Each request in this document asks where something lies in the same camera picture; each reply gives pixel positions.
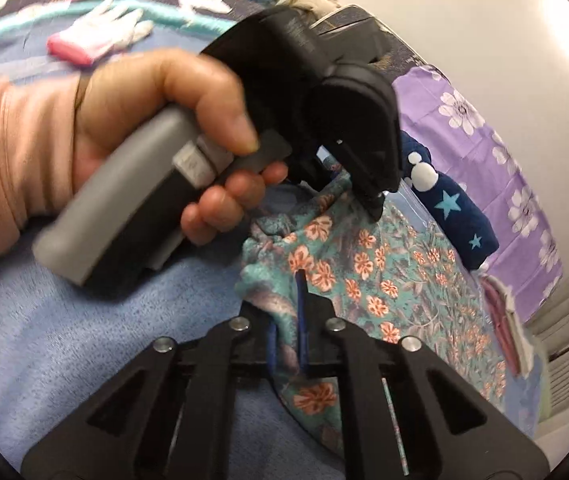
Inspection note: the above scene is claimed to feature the white and pink glove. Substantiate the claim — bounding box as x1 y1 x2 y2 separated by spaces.
47 0 156 67

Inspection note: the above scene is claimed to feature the person's left hand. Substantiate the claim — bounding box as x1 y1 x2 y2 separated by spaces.
71 52 290 246

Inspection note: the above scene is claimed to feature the beige cloth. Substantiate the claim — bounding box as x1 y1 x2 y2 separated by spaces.
282 0 346 15

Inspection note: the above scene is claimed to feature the purple floral bed sheet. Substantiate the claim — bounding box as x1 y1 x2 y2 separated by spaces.
393 64 565 313

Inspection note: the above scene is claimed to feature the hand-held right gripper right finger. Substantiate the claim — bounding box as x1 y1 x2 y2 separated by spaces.
292 269 550 480

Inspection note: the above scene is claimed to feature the person's left forearm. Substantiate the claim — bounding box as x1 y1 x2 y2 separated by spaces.
0 77 84 277

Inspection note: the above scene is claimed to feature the navy star print garment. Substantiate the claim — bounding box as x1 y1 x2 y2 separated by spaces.
399 130 500 272

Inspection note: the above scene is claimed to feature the folded striped clothes stack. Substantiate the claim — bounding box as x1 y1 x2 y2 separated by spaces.
479 272 536 377

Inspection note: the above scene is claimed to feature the blue striped blanket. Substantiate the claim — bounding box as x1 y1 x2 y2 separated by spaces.
0 0 550 473

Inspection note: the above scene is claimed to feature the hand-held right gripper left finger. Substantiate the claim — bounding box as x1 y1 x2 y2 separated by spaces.
20 302 280 480

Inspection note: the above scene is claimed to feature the green floral garment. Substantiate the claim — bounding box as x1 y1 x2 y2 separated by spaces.
234 170 511 461

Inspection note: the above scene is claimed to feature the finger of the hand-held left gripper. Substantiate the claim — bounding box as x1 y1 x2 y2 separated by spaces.
357 180 391 222

